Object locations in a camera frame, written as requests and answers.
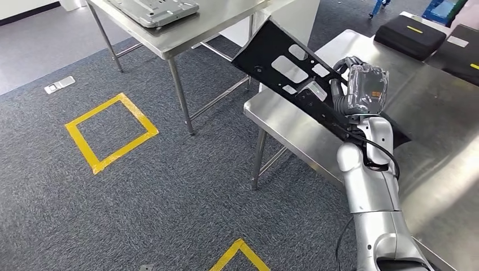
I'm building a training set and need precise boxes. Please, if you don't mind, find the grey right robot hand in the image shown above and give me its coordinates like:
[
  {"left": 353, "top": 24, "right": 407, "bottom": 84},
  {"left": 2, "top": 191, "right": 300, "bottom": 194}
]
[{"left": 330, "top": 56, "right": 390, "bottom": 117}]

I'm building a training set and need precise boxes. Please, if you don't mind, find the black plastic panel part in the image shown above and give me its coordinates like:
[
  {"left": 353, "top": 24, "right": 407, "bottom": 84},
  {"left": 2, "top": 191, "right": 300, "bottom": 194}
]
[{"left": 231, "top": 18, "right": 412, "bottom": 148}]

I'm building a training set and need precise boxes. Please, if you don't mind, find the steel workbench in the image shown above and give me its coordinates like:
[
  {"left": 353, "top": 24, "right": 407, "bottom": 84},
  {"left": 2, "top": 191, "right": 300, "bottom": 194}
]
[{"left": 243, "top": 29, "right": 479, "bottom": 271}]

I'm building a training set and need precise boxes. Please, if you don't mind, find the grey metal plate part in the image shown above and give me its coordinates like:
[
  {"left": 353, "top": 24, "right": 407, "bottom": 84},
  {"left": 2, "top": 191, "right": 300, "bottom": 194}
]
[{"left": 106, "top": 0, "right": 200, "bottom": 29}]

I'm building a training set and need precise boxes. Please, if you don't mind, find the black zip case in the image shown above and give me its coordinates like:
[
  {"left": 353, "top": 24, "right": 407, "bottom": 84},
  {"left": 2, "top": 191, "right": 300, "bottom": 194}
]
[{"left": 374, "top": 15, "right": 447, "bottom": 62}]

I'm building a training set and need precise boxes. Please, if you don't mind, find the grey laptop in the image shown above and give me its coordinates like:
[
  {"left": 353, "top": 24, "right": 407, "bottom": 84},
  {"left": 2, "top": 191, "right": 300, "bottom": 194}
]
[{"left": 424, "top": 24, "right": 479, "bottom": 87}]

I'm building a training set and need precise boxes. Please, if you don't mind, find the white box partition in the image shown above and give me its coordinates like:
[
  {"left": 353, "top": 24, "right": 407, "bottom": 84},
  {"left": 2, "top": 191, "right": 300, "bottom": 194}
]
[{"left": 220, "top": 0, "right": 321, "bottom": 47}]

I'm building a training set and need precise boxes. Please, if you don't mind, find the blue rack with casters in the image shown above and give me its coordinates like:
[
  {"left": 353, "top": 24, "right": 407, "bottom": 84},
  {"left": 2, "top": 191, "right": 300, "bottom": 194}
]
[{"left": 368, "top": 0, "right": 468, "bottom": 23}]

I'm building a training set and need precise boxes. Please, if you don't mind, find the person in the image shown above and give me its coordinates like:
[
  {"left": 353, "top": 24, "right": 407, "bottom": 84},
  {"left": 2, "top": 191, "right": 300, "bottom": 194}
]
[{"left": 451, "top": 0, "right": 479, "bottom": 33}]

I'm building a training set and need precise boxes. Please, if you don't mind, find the steel table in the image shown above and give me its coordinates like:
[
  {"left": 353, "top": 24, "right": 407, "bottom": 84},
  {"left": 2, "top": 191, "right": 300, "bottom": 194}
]
[{"left": 86, "top": 0, "right": 272, "bottom": 136}]

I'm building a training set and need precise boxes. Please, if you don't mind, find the yellow floor tape square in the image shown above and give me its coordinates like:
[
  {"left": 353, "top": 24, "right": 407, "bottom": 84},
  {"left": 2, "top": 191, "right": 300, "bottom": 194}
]
[{"left": 64, "top": 93, "right": 160, "bottom": 176}]

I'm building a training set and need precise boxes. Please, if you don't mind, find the metal floor socket plate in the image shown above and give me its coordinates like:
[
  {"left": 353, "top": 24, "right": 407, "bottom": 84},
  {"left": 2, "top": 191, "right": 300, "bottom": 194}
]
[{"left": 44, "top": 76, "right": 76, "bottom": 95}]

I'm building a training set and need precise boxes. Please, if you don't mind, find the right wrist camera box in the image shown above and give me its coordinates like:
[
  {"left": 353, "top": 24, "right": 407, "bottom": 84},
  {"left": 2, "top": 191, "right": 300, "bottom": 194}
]
[{"left": 297, "top": 80, "right": 360, "bottom": 141}]

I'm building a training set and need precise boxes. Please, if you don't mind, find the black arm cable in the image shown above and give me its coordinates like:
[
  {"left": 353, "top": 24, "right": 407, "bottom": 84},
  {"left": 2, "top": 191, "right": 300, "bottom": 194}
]
[{"left": 329, "top": 125, "right": 401, "bottom": 180}]

